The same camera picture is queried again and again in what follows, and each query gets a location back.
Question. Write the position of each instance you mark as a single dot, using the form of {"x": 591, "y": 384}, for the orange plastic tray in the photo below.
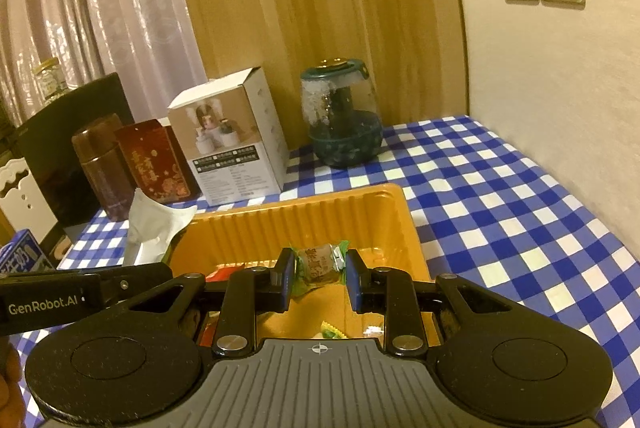
{"x": 375, "y": 220}

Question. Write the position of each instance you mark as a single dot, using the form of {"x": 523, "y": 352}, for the green glass humidifier jar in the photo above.
{"x": 341, "y": 112}

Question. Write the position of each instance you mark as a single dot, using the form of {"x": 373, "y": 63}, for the green yellow candy packet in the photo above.
{"x": 329, "y": 331}

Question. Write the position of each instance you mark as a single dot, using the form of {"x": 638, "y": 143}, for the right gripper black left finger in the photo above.
{"x": 246, "y": 294}

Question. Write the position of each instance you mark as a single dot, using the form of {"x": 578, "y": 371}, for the red festive gift box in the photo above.
{"x": 156, "y": 162}

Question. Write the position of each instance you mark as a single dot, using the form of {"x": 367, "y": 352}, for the blue white checkered tablecloth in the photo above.
{"x": 531, "y": 316}

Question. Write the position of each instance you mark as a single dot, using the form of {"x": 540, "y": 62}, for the silver foil snack packet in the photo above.
{"x": 151, "y": 228}

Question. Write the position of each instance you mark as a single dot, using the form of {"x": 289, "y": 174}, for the blue milk carton box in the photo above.
{"x": 23, "y": 255}

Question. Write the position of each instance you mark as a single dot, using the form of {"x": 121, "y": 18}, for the green brown candy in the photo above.
{"x": 319, "y": 266}

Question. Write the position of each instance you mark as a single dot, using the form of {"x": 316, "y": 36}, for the white chair back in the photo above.
{"x": 22, "y": 202}

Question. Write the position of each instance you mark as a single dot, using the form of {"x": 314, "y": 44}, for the brown cylindrical tin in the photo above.
{"x": 104, "y": 166}

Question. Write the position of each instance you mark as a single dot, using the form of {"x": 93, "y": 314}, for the pink sheer curtain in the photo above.
{"x": 150, "y": 44}

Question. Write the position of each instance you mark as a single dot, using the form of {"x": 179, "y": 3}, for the person's left hand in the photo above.
{"x": 12, "y": 405}

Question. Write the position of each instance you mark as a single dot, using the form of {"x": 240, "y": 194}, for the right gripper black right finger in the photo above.
{"x": 389, "y": 292}

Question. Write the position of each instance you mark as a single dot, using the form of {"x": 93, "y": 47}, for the small glass jar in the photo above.
{"x": 51, "y": 80}

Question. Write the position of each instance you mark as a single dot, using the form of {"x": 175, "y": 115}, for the white humidifier product box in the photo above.
{"x": 229, "y": 131}

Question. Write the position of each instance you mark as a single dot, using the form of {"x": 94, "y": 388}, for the black box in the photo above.
{"x": 45, "y": 142}

